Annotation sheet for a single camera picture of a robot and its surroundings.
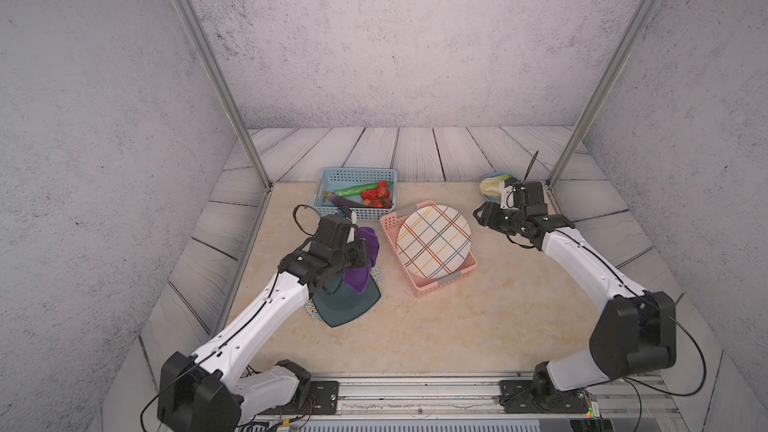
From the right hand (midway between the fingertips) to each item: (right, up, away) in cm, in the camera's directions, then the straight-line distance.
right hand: (480, 213), depth 86 cm
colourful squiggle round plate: (-47, -28, +1) cm, 55 cm away
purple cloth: (-34, -16, -10) cm, 39 cm away
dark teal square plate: (-38, -26, +1) cm, 46 cm away
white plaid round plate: (-11, -10, +12) cm, 19 cm away
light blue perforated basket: (-49, +12, +33) cm, 61 cm away
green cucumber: (-39, +8, +29) cm, 49 cm away
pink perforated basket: (-26, -5, +18) cm, 32 cm away
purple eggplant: (-45, +4, +28) cm, 53 cm away
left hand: (-30, -9, -7) cm, 32 cm away
